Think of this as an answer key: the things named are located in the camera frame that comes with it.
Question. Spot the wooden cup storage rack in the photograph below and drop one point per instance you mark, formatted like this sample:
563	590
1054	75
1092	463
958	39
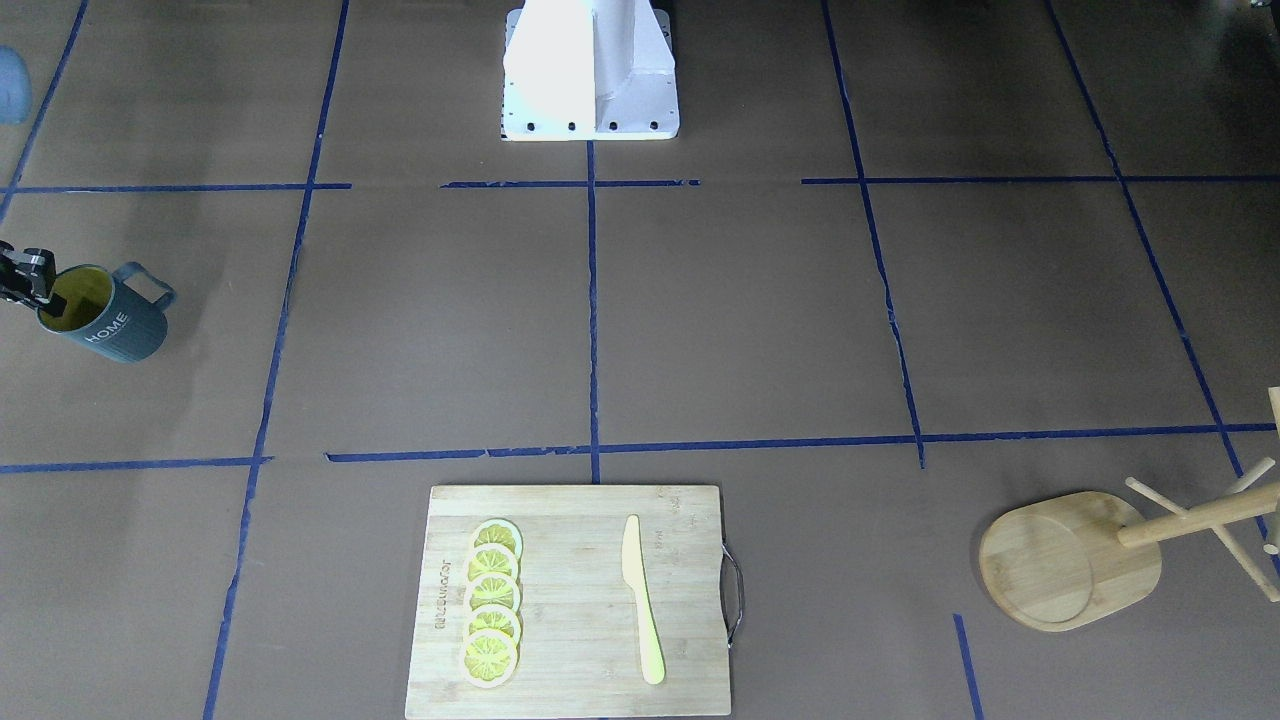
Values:
1069	561

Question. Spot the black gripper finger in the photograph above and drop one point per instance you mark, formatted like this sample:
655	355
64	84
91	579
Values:
27	276

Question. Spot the dark blue HOME mug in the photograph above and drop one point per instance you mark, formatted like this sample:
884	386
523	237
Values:
103	313

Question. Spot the bamboo cutting board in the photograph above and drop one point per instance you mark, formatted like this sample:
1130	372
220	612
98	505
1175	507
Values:
578	648

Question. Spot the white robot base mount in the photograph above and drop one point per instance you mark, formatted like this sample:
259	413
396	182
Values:
577	71

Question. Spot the yellow plastic knife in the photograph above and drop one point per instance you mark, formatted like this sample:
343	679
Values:
651	658

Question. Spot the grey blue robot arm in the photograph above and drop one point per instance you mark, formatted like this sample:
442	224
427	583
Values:
16	90

